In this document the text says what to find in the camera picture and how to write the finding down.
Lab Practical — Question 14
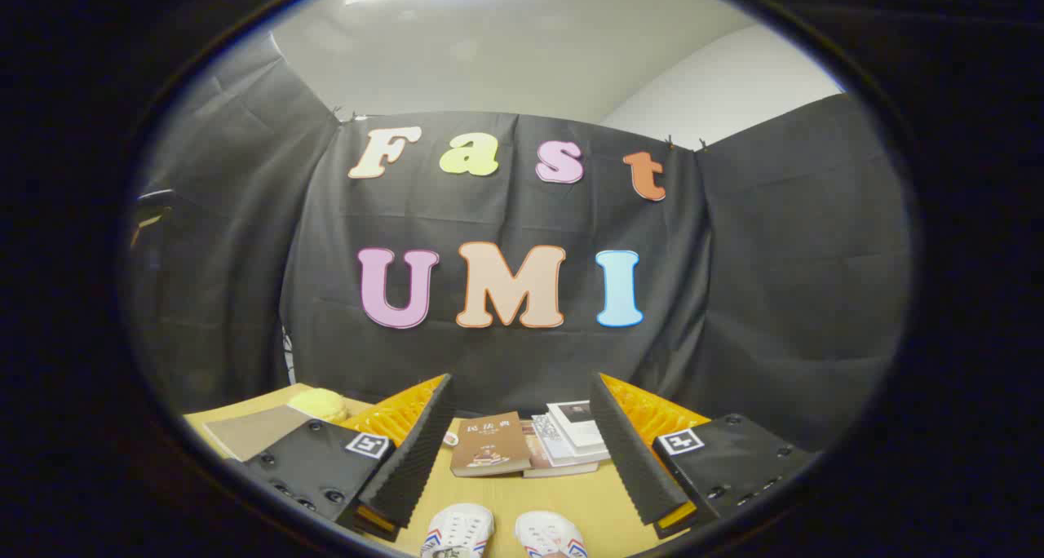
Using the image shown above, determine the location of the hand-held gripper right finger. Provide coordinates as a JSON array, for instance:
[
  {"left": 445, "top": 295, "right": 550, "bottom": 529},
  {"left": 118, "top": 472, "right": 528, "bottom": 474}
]
[{"left": 589, "top": 372, "right": 821, "bottom": 540}]

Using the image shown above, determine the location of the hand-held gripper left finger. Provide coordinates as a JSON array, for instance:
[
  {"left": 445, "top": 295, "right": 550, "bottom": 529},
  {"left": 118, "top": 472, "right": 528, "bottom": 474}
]
[{"left": 242, "top": 373, "right": 458, "bottom": 543}]

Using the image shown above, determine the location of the white shoe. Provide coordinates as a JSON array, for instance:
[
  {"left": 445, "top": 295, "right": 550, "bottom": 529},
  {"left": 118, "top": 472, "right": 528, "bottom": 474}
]
[
  {"left": 421, "top": 503, "right": 496, "bottom": 558},
  {"left": 515, "top": 510, "right": 589, "bottom": 558}
]

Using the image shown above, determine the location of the white cover book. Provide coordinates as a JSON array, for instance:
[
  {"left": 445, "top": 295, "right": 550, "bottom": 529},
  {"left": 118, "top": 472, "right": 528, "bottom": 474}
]
[{"left": 546, "top": 401, "right": 609, "bottom": 454}]

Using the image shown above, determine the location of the stack of books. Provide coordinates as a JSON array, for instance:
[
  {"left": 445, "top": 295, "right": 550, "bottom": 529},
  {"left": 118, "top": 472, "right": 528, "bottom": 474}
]
[{"left": 520, "top": 415, "right": 611, "bottom": 479}]

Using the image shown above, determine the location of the brown cover book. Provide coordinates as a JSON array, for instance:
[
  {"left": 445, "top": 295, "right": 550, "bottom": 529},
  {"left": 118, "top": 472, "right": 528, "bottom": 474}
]
[{"left": 450, "top": 412, "right": 533, "bottom": 478}]

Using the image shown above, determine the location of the yellow sponge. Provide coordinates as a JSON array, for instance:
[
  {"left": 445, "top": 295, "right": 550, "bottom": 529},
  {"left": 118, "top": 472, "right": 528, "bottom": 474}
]
[{"left": 287, "top": 387, "right": 350, "bottom": 423}]

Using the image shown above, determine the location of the grey flat board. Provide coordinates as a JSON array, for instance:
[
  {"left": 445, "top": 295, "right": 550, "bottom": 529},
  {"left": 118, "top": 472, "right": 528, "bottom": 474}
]
[{"left": 203, "top": 405, "right": 313, "bottom": 463}]

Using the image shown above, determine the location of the black backdrop cloth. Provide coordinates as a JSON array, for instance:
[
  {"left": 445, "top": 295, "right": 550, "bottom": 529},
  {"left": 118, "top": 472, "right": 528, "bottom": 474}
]
[{"left": 130, "top": 34, "right": 913, "bottom": 453}]

